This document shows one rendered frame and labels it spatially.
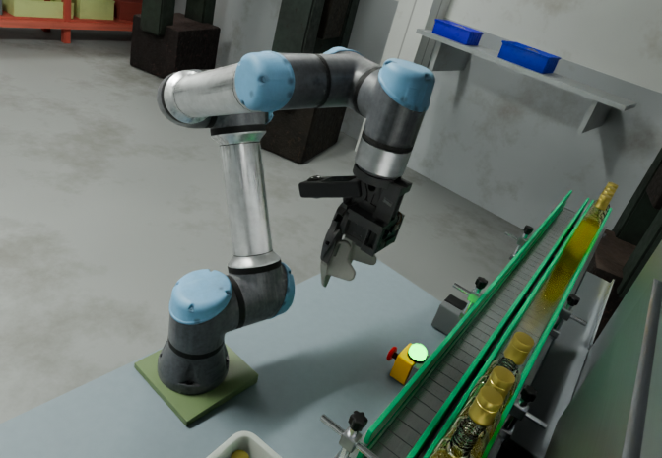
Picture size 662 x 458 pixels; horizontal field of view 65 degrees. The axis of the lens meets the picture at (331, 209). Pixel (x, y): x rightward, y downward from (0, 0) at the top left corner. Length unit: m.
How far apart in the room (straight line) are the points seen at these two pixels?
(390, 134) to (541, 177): 3.65
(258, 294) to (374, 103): 0.54
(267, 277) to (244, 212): 0.14
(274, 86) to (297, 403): 0.76
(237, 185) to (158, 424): 0.50
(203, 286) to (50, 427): 0.37
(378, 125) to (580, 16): 3.57
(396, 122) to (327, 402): 0.74
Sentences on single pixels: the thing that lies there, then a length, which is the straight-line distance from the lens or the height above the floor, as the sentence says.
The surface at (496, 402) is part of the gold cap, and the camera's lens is 0.79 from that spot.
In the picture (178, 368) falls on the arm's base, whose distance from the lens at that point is 1.14.
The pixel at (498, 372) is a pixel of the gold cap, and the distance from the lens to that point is 0.84.
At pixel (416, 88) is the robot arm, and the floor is 1.51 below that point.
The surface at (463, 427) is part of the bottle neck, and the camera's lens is 0.76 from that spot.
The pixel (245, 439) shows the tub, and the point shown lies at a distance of 1.04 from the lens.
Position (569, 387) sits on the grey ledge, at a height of 0.88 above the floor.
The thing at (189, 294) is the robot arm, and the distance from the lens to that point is 1.05.
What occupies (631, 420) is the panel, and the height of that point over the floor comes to 1.32.
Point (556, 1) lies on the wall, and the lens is 4.27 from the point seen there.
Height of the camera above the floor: 1.66
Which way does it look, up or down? 27 degrees down
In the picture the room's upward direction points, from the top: 16 degrees clockwise
